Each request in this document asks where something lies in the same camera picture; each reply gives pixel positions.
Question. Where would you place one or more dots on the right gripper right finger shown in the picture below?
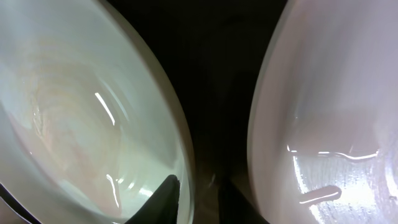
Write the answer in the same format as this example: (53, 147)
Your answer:
(234, 208)

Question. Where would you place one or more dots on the white plate with red sauce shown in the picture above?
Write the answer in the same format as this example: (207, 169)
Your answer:
(322, 134)

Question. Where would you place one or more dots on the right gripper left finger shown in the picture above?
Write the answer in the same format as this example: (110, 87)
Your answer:
(162, 206)

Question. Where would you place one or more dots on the cream plate with red stain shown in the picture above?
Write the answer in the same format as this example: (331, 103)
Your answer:
(90, 123)

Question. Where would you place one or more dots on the large brown serving tray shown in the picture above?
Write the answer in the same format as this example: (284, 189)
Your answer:
(211, 52)

